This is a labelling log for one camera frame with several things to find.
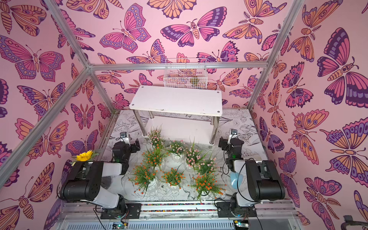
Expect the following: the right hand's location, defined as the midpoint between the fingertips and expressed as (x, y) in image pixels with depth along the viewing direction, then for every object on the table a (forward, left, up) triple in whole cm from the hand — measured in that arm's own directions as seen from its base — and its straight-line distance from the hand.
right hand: (231, 137), depth 93 cm
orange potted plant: (-18, +47, +6) cm, 51 cm away
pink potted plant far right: (-23, +17, +7) cm, 29 cm away
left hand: (-2, +65, 0) cm, 65 cm away
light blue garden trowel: (-23, +1, -7) cm, 24 cm away
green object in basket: (+28, +24, +23) cm, 44 cm away
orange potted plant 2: (-29, +50, +3) cm, 58 cm away
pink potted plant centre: (-13, +33, +6) cm, 36 cm away
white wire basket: (+40, +31, +17) cm, 53 cm away
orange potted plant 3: (-28, +34, +3) cm, 44 cm away
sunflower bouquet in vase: (-24, +75, +18) cm, 81 cm away
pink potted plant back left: (-5, +48, +7) cm, 49 cm away
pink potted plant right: (-16, +25, +7) cm, 31 cm away
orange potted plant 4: (-32, +19, +7) cm, 37 cm away
